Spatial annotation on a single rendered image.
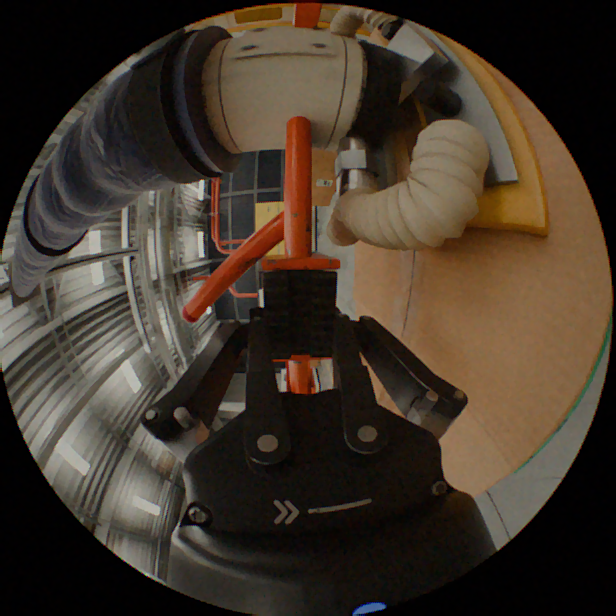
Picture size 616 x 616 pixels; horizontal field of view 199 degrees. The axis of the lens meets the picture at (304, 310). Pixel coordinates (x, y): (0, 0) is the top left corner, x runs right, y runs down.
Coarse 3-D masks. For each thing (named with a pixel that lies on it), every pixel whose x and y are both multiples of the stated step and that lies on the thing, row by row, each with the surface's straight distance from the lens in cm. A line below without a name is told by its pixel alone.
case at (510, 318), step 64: (576, 192) 15; (384, 256) 27; (448, 256) 18; (512, 256) 14; (576, 256) 14; (384, 320) 27; (448, 320) 18; (512, 320) 14; (576, 320) 14; (512, 384) 15; (576, 384) 14; (512, 448) 16
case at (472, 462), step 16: (368, 368) 36; (384, 400) 31; (464, 416) 19; (448, 432) 21; (464, 432) 20; (480, 432) 18; (448, 448) 22; (464, 448) 20; (480, 448) 19; (496, 448) 18; (448, 464) 22; (464, 464) 21; (480, 464) 20; (496, 464) 19; (448, 480) 23; (464, 480) 22; (480, 480) 20; (496, 480) 20
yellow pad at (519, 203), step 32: (384, 32) 29; (448, 64) 21; (480, 64) 20; (416, 96) 24; (448, 96) 17; (480, 96) 17; (480, 128) 16; (512, 128) 15; (512, 160) 14; (512, 192) 13; (544, 192) 14; (480, 224) 14; (512, 224) 13; (544, 224) 12
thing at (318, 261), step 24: (264, 264) 12; (288, 264) 12; (312, 264) 12; (336, 264) 13; (264, 288) 12; (288, 288) 12; (312, 288) 12; (336, 288) 12; (264, 312) 13; (288, 312) 12; (312, 312) 12; (288, 336) 13; (312, 336) 13; (288, 360) 15
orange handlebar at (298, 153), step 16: (304, 16) 24; (288, 128) 17; (304, 128) 17; (288, 144) 16; (304, 144) 16; (288, 160) 15; (304, 160) 15; (288, 176) 15; (304, 176) 15; (288, 192) 14; (304, 192) 14; (288, 208) 14; (304, 208) 14; (288, 224) 14; (304, 224) 14; (288, 240) 14; (304, 240) 13; (288, 256) 14; (304, 256) 13; (288, 368) 22; (304, 368) 17; (288, 384) 20; (304, 384) 19
